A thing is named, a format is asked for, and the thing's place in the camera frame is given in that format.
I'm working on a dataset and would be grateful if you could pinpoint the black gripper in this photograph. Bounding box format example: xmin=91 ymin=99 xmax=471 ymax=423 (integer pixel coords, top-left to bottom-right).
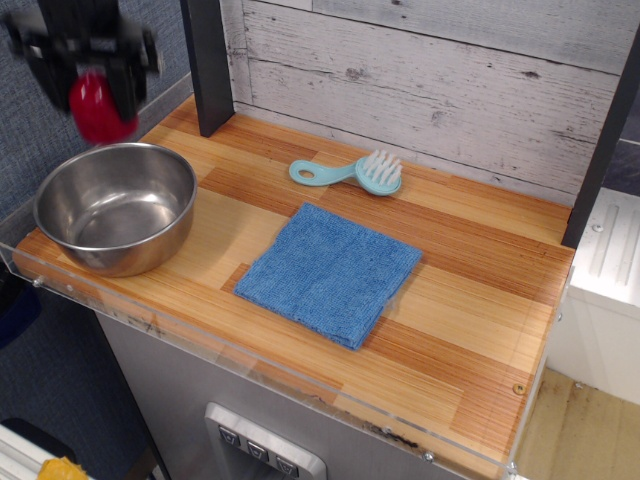
xmin=2 ymin=1 xmax=159 ymax=122

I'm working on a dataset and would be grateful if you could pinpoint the red plastic strawberry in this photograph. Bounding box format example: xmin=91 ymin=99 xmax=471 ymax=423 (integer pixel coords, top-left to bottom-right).
xmin=68 ymin=70 xmax=139 ymax=145

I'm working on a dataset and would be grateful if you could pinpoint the stainless steel pot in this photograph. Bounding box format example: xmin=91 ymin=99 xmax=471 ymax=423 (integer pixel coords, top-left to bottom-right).
xmin=33 ymin=143 xmax=198 ymax=277

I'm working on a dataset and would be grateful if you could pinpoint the blue folded cloth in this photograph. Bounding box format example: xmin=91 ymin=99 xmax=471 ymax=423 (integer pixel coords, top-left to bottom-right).
xmin=234 ymin=203 xmax=422 ymax=350

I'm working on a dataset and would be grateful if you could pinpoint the teal dish brush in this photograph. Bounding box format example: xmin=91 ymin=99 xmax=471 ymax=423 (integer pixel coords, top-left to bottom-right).
xmin=289 ymin=150 xmax=402 ymax=196

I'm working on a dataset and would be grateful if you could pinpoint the silver dispenser button panel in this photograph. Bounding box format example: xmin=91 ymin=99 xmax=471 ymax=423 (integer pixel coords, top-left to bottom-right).
xmin=204 ymin=402 xmax=327 ymax=479

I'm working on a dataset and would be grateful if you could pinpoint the clear acrylic edge guard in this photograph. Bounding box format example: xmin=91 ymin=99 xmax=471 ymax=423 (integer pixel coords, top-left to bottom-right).
xmin=1 ymin=234 xmax=573 ymax=479

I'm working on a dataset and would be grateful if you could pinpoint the white side cabinet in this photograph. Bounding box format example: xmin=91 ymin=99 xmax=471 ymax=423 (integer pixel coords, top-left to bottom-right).
xmin=547 ymin=188 xmax=639 ymax=404

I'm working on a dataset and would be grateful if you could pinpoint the dark grey left post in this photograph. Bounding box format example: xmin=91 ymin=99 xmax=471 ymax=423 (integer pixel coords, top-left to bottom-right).
xmin=180 ymin=0 xmax=235 ymax=137

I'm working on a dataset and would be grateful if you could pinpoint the dark grey post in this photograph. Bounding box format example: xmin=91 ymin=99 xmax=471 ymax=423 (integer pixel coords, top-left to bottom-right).
xmin=180 ymin=0 xmax=235 ymax=137
xmin=562 ymin=31 xmax=639 ymax=249

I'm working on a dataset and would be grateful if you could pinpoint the dark grey right post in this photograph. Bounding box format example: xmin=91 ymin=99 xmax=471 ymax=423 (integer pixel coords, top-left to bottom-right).
xmin=562 ymin=31 xmax=639 ymax=249

